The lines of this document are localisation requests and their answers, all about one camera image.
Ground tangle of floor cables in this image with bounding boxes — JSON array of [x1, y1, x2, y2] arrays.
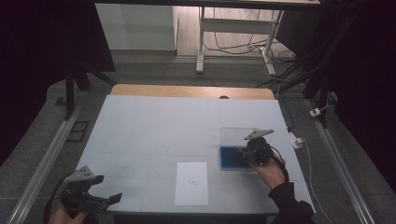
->
[[202, 7, 307, 90]]

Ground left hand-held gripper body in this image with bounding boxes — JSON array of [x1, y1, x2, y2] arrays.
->
[[60, 165, 112, 215]]

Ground white cabinet panel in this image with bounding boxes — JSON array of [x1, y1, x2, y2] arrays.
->
[[94, 3, 177, 51]]

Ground white desk frame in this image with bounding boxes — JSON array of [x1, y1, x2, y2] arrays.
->
[[195, 6, 285, 77]]

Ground black floor frame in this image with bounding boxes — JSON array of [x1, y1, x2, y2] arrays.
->
[[65, 120, 91, 144]]

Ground white cable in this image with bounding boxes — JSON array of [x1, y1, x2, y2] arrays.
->
[[301, 137, 333, 224]]

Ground white connector block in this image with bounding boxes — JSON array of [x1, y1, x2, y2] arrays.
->
[[309, 103, 330, 119]]

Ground person's left hand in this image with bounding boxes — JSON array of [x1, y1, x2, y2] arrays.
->
[[47, 203, 91, 224]]

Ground white power adapter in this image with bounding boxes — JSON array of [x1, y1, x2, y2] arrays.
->
[[288, 132, 304, 150]]

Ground aluminium rail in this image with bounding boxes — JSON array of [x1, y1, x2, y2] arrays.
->
[[5, 91, 92, 224], [304, 98, 376, 224]]

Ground blue ink pad clear-lid case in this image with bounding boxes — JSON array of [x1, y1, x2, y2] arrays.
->
[[219, 126, 261, 172]]

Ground wooden table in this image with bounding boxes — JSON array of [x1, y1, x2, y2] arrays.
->
[[110, 83, 276, 101]]

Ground person's right hand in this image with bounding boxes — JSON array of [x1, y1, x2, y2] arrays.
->
[[247, 152, 288, 190]]

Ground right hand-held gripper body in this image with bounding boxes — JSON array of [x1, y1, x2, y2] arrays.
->
[[243, 128, 276, 166]]

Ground white paper sheet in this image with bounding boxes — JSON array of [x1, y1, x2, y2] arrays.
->
[[174, 161, 209, 207]]

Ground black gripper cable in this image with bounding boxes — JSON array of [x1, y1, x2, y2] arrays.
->
[[269, 145, 290, 184], [42, 174, 74, 224]]

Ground black metal stand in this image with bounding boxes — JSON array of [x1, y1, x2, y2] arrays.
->
[[63, 60, 118, 121], [278, 12, 362, 129]]

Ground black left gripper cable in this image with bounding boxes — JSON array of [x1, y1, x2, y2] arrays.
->
[[42, 174, 74, 224]]

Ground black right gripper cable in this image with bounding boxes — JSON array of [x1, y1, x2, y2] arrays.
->
[[269, 145, 290, 184]]

